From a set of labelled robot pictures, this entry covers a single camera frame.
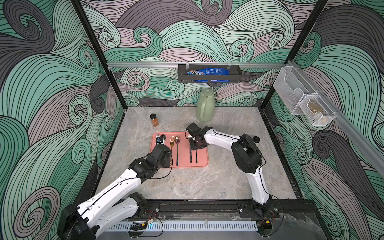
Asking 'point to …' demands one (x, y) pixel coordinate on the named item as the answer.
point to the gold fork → (172, 141)
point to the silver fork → (190, 156)
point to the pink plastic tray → (182, 156)
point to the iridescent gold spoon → (177, 140)
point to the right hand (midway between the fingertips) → (198, 145)
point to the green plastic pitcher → (205, 107)
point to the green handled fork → (157, 135)
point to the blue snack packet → (208, 71)
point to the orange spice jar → (154, 120)
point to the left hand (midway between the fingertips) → (167, 153)
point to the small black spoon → (196, 157)
